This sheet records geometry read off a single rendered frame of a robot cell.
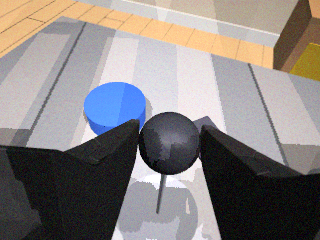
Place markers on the blue cylinder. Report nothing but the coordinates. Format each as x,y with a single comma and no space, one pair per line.
112,104

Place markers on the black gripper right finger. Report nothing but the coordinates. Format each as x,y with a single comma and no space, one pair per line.
255,197

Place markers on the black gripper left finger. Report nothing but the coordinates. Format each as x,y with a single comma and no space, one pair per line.
76,194

